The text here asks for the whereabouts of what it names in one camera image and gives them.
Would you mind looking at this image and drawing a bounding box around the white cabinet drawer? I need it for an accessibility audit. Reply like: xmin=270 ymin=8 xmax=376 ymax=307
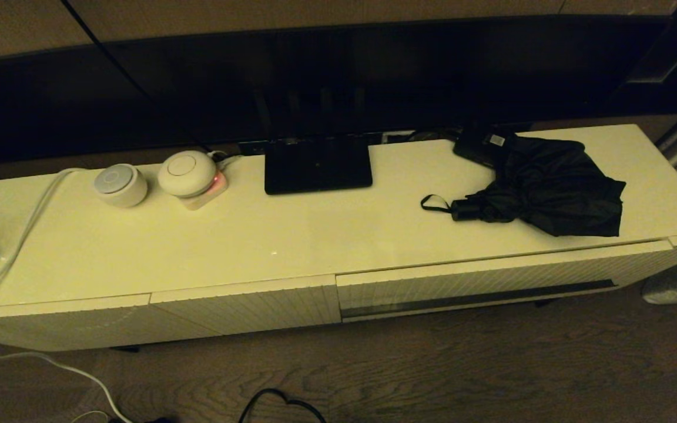
xmin=336 ymin=240 xmax=677 ymax=323

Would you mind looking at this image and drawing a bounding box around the black umbrella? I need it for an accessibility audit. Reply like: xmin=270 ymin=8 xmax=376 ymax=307
xmin=421 ymin=136 xmax=627 ymax=237

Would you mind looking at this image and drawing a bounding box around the white TV cabinet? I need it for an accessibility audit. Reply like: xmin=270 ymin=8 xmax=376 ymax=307
xmin=0 ymin=123 xmax=677 ymax=353

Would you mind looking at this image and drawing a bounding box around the white power strip red light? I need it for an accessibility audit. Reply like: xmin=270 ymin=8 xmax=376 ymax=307
xmin=180 ymin=170 xmax=229 ymax=210

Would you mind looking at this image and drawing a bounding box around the white ribbed cabinet door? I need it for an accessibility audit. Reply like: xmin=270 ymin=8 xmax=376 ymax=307
xmin=0 ymin=294 xmax=152 ymax=352
xmin=149 ymin=275 xmax=342 ymax=341

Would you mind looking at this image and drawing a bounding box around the black flat television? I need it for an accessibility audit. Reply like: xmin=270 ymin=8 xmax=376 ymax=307
xmin=0 ymin=15 xmax=677 ymax=165

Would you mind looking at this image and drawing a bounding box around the black box with white label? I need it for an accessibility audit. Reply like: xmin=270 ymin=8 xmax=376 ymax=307
xmin=453 ymin=126 xmax=515 ymax=168

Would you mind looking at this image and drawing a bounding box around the white round dome device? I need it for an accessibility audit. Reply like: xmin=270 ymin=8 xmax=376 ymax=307
xmin=157 ymin=150 xmax=217 ymax=198

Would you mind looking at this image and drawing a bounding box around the white speaker with grey top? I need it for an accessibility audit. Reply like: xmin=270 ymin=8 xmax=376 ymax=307
xmin=93 ymin=163 xmax=148 ymax=207

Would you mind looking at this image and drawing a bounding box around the black television base plate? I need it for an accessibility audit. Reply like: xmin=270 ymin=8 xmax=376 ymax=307
xmin=264 ymin=135 xmax=373 ymax=195

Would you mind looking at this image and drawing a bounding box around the black floor cable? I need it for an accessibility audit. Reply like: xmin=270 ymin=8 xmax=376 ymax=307
xmin=237 ymin=388 xmax=327 ymax=423

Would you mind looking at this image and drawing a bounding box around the black coiled cable with plug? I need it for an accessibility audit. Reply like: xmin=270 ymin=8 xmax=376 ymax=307
xmin=109 ymin=414 xmax=177 ymax=423

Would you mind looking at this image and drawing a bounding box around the thick white power cable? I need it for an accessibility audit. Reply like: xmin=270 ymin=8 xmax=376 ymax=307
xmin=0 ymin=167 xmax=133 ymax=423

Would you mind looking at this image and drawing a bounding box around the thin white cable loop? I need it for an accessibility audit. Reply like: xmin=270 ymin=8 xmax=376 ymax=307
xmin=68 ymin=409 xmax=110 ymax=423

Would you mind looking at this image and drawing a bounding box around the thin black wall cable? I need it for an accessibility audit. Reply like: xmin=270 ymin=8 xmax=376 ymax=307
xmin=61 ymin=0 xmax=213 ymax=150

